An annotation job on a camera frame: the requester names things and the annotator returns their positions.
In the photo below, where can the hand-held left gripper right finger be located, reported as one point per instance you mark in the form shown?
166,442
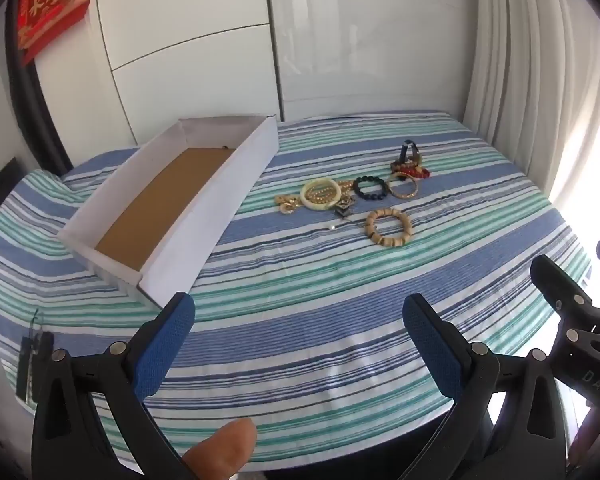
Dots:
432,345

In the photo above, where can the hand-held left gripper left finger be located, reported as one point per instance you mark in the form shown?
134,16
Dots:
165,345

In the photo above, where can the white cardboard box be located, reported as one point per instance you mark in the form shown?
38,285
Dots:
180,195

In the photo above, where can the white pearl pin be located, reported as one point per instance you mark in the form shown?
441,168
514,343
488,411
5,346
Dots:
332,228

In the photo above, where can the gold bangle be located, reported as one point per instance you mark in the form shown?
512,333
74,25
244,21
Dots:
399,193

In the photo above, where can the small black square pendant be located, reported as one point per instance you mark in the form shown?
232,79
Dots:
344,207

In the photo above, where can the pale jade bangle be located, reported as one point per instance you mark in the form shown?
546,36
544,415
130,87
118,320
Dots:
307,199

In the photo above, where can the person's left hand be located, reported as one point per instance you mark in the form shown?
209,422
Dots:
222,447

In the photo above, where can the blue green striped tablecloth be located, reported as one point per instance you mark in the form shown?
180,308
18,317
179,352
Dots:
305,310

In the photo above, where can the white curtain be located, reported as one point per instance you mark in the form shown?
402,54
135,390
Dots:
530,60

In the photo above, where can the black device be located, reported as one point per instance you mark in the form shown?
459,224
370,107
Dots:
2,180

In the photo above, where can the white glossy cabinet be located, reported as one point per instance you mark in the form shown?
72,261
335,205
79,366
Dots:
280,35

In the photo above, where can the red wall calendar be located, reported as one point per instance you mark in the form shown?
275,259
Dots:
50,5

